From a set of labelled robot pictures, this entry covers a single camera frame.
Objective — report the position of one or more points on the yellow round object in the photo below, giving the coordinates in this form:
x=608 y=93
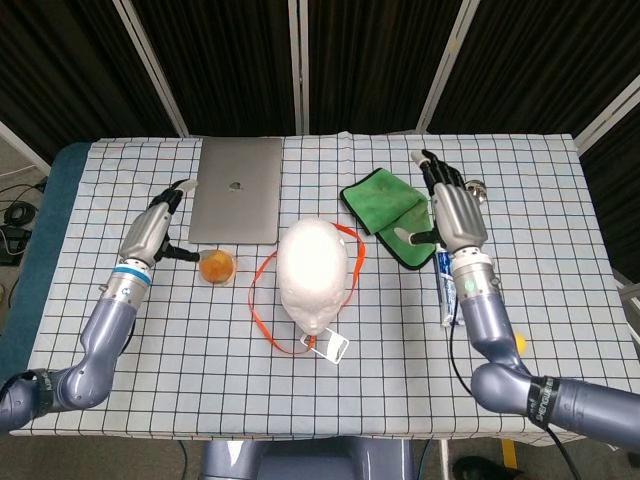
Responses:
x=522 y=344

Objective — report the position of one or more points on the grey robot torso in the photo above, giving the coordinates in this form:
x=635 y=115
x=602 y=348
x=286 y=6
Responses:
x=300 y=460

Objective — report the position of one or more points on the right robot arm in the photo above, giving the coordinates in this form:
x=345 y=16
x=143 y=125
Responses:
x=480 y=305

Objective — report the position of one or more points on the white partition frame post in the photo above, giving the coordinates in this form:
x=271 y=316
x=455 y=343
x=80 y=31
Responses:
x=610 y=112
x=298 y=65
x=150 y=65
x=25 y=146
x=447 y=65

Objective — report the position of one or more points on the black partition panel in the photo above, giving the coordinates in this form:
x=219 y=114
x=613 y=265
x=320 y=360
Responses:
x=225 y=60
x=370 y=60
x=620 y=200
x=65 y=65
x=540 y=65

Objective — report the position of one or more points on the black shoe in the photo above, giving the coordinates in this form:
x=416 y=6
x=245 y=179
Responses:
x=480 y=470

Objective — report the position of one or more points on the white badge holder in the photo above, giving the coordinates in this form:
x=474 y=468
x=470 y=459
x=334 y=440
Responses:
x=327 y=345

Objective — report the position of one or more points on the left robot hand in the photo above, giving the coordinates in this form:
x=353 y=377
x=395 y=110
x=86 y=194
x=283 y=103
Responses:
x=145 y=230

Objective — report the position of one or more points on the blue white toothpaste tube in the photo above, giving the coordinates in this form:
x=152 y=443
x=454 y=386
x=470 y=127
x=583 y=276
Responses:
x=446 y=285

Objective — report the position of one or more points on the blue table padding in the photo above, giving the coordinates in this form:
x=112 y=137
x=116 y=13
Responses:
x=45 y=225

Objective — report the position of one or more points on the orange jelly cup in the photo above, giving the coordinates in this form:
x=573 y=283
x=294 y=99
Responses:
x=217 y=267

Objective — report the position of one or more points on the green microfibre cloth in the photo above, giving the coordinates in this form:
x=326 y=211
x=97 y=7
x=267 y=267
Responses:
x=380 y=200

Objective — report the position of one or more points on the white foam mannequin head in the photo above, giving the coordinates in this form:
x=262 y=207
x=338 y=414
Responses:
x=310 y=260

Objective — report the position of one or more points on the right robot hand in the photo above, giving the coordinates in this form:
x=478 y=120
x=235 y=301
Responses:
x=457 y=215

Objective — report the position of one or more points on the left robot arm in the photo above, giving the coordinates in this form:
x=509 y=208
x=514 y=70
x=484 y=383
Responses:
x=105 y=325

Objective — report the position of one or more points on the checkered tablecloth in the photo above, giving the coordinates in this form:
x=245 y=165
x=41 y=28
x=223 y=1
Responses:
x=200 y=350

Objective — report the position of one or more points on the grey laptop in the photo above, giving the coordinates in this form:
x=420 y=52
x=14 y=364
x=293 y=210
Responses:
x=235 y=210

